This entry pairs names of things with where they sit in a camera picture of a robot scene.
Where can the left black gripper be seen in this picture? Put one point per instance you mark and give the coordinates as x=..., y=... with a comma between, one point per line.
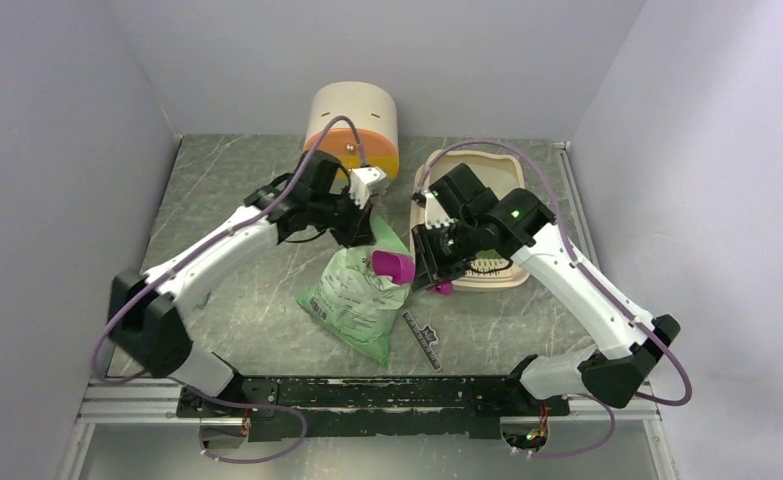
x=360, y=229

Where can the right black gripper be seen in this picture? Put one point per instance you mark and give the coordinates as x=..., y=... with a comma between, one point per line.
x=426, y=254

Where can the magenta plastic scoop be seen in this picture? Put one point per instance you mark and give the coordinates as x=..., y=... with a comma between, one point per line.
x=400, y=269

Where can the green litter bag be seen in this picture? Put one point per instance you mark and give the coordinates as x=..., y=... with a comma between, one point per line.
x=352, y=301

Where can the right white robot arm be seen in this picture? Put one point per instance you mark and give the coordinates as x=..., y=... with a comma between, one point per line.
x=465, y=218

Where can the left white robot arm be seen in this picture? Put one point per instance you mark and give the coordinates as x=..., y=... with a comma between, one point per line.
x=147, y=310

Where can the beige litter box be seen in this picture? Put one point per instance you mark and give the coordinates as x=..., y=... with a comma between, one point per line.
x=502, y=173

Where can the beige orange drawer cabinet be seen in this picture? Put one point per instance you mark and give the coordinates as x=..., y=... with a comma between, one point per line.
x=373, y=112

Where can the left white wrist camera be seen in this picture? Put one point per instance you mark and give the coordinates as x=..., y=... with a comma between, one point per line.
x=365, y=183

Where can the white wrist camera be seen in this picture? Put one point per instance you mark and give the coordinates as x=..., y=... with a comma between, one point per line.
x=429, y=213
x=365, y=183

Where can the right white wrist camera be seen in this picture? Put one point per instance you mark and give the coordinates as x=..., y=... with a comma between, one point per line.
x=429, y=213

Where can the black mounting rail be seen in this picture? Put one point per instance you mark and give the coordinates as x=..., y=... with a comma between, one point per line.
x=372, y=406

